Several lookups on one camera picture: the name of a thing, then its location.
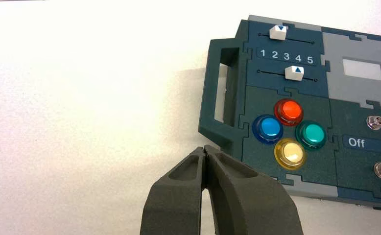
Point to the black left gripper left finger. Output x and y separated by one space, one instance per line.
174 201

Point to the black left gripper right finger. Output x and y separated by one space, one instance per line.
252 207

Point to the yellow round push button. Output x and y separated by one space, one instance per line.
290 153

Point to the blue round push button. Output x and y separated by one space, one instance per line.
267 128

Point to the green round push button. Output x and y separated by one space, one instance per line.
311 134

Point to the red round push button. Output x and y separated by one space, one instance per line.
288 111

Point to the dark teal control panel board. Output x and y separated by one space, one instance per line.
307 107

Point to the white slider knob up arrow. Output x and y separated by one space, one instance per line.
294 73

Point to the white slider knob down arrow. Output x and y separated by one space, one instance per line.
278 32

